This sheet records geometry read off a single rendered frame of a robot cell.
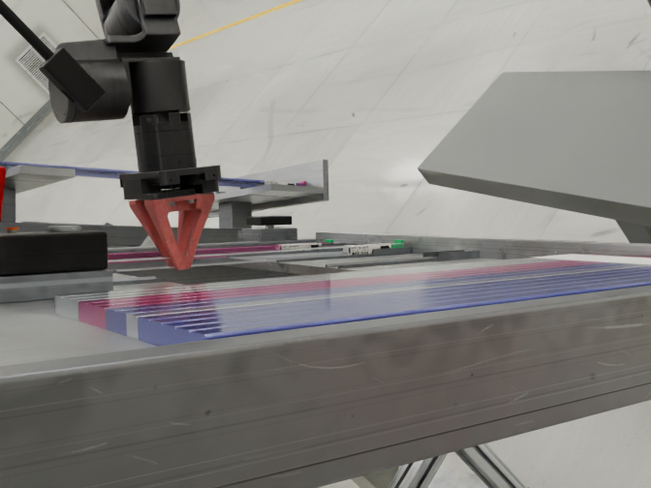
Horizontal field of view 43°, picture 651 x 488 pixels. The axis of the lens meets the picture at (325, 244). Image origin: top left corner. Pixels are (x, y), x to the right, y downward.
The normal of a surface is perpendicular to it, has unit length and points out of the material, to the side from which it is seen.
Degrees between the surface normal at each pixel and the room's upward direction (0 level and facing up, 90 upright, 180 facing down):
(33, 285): 90
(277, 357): 90
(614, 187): 0
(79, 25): 90
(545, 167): 0
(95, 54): 76
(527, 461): 0
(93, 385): 90
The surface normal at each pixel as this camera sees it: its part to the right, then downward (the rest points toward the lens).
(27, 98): 0.58, 0.04
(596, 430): -0.59, -0.66
